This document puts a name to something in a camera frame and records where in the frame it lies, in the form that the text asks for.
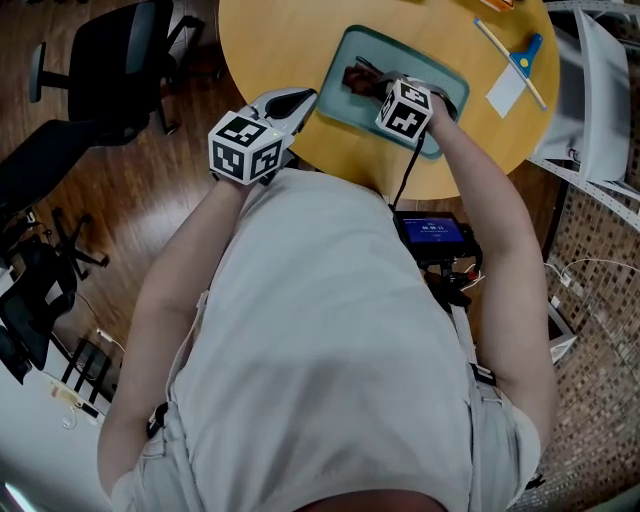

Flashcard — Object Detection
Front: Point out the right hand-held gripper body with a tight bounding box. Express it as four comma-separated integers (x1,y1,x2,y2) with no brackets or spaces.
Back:
374,70,459,148

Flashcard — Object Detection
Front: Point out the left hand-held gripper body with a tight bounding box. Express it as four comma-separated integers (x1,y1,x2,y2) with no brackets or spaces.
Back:
207,102,304,187

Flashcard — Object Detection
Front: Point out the brown cleaning cloth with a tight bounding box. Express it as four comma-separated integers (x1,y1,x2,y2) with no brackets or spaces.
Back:
340,55,389,99

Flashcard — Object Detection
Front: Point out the green plastic tray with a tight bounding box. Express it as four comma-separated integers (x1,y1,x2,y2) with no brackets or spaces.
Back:
317,24,472,162

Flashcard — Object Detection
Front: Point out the person's right forearm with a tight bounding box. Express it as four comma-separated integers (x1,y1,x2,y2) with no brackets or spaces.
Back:
422,94,547,282

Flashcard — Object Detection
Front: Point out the person's left forearm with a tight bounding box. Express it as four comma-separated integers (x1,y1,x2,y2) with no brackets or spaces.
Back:
126,174,252,329

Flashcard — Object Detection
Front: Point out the white paper sheet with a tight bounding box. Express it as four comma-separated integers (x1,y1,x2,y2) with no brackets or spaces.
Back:
485,64,528,120

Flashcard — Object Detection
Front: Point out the black screen device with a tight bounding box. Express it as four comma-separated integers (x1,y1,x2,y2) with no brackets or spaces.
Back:
391,210,484,266

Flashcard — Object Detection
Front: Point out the blue scraper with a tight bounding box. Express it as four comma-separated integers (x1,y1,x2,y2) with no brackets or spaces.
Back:
508,32,545,79

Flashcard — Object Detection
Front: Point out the white metal shelf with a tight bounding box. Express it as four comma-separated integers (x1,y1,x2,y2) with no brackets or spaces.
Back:
526,0,640,232

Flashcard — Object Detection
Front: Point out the person's light grey shirt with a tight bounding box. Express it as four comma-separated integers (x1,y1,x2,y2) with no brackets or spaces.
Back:
108,167,545,512

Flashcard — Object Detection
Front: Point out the black headrest office chair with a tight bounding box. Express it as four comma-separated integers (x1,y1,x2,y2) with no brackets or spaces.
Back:
0,207,112,387

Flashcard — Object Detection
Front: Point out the black cable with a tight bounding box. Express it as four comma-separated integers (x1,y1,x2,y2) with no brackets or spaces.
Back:
391,130,427,210

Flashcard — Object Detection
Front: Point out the black device mount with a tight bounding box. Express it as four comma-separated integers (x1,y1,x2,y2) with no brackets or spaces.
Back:
418,257,487,310

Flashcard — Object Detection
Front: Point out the white cable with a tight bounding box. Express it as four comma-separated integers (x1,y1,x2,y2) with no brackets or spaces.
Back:
543,256,640,302

